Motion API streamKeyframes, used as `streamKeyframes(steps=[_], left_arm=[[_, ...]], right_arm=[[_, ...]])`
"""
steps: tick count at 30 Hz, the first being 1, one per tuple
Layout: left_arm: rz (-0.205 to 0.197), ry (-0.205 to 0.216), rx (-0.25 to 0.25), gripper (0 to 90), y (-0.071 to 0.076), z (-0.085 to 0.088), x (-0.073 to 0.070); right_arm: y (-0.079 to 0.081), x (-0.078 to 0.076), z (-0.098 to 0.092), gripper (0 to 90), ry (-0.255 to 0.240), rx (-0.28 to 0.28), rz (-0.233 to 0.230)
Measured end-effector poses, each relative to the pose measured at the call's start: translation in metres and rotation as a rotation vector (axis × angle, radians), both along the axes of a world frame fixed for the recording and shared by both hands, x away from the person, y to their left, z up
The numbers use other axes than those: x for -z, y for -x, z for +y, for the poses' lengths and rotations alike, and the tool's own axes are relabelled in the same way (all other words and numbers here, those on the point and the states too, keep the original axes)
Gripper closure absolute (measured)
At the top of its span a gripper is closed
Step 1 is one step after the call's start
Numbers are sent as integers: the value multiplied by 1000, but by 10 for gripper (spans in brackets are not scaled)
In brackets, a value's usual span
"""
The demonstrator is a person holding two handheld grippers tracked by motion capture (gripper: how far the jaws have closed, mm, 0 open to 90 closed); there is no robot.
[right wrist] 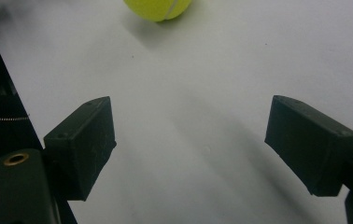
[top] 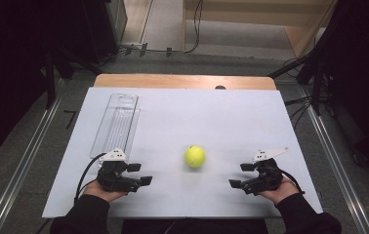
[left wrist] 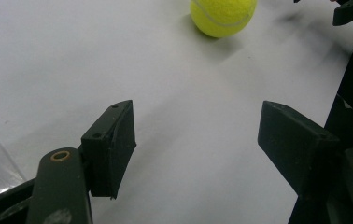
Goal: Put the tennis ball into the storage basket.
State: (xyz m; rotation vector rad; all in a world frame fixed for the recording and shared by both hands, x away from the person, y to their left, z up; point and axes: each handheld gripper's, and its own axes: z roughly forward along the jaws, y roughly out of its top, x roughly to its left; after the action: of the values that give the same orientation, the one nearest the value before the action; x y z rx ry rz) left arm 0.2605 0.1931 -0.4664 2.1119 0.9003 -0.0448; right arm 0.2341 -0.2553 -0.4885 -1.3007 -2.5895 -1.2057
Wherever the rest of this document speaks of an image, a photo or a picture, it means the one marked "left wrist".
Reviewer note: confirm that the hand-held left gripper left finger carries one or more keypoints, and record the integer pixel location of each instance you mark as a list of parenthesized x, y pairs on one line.
[(109, 152)]

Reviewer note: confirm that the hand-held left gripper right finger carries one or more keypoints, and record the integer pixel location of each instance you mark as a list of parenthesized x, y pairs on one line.
[(296, 143)]

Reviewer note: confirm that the yellow tennis ball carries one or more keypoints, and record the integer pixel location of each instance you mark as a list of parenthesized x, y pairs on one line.
[(221, 15)]

